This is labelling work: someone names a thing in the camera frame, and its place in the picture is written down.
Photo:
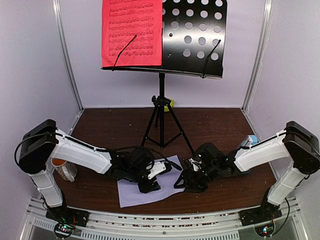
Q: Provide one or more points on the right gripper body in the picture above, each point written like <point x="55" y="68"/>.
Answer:
<point x="199" y="181"/>

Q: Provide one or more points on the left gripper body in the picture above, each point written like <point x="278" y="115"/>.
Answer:
<point x="144" y="188"/>

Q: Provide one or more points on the lavender paper sheet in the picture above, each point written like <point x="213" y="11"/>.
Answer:
<point x="130" y="195"/>

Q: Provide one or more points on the black music stand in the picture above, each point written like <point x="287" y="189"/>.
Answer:
<point x="193" y="39"/>

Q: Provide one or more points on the red sheet music paper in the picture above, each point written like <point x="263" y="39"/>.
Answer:
<point x="131" y="34"/>

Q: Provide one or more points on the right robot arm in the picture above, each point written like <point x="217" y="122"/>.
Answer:
<point x="294" y="141"/>

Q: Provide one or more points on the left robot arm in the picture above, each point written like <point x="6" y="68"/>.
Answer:
<point x="46" y="141"/>

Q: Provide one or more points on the blue metronome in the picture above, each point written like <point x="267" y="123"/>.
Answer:
<point x="249" y="140"/>

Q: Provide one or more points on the patterned white mug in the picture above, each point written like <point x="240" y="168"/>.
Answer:
<point x="67" y="170"/>

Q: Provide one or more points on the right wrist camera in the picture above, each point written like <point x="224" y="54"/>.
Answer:
<point x="192" y="165"/>

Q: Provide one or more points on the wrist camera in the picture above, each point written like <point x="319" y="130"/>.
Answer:
<point x="192" y="165"/>
<point x="159" y="168"/>

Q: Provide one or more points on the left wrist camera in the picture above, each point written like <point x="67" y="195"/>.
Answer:
<point x="159" y="168"/>

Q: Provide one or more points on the front aluminium rail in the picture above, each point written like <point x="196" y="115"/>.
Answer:
<point x="219" y="225"/>

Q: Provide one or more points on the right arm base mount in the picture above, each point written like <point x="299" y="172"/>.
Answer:
<point x="262" y="218"/>

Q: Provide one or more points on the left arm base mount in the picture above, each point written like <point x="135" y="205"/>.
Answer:
<point x="66" y="225"/>

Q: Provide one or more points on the right aluminium frame post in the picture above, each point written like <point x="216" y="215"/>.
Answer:
<point x="261" y="49"/>

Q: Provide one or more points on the aluminium frame post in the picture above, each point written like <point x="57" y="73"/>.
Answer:
<point x="66" y="57"/>
<point x="261" y="49"/>

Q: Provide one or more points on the left aluminium frame post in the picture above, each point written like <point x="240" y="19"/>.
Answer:
<point x="66" y="57"/>

